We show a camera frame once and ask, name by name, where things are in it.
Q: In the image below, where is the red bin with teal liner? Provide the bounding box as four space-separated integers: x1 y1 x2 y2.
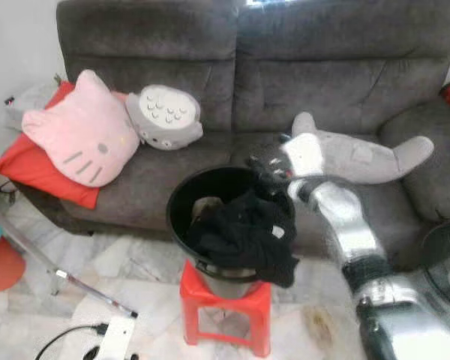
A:
0 217 28 293

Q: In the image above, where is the red plastic stool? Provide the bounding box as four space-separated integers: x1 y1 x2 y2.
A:
179 259 274 359

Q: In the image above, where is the grey round plush toy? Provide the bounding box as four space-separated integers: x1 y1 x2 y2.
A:
124 84 205 152

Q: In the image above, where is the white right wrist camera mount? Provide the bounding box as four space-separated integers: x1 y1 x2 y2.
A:
280 133 326 179

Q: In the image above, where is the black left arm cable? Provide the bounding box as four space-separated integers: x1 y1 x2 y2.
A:
34 322 110 360

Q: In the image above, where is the grey long plush toy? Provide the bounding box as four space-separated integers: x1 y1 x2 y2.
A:
289 111 436 186

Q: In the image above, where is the light grey pillow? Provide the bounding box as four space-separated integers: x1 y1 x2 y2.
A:
3 73 63 133

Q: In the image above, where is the dark grey fabric sofa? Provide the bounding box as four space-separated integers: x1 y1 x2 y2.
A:
15 0 450 265

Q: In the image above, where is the black garment with white label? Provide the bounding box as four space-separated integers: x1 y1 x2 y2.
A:
184 174 302 290

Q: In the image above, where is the pink cat face cushion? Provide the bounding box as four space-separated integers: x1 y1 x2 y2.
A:
21 69 142 189

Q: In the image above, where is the brown garment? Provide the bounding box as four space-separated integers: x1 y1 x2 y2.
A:
190 195 220 224

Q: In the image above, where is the red cushion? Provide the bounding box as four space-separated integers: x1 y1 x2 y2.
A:
0 80 130 212

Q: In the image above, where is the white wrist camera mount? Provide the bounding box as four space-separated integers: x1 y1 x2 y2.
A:
101 316 137 360
280 133 326 179

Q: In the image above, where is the black floor fan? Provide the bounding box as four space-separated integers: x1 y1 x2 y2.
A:
418 217 450 314

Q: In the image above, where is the black plastic bucket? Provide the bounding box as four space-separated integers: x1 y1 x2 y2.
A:
166 164 298 284

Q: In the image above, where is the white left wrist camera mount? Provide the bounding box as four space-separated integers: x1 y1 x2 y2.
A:
101 316 137 360

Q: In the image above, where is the silver metal clothes rack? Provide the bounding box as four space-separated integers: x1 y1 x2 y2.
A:
0 196 140 319

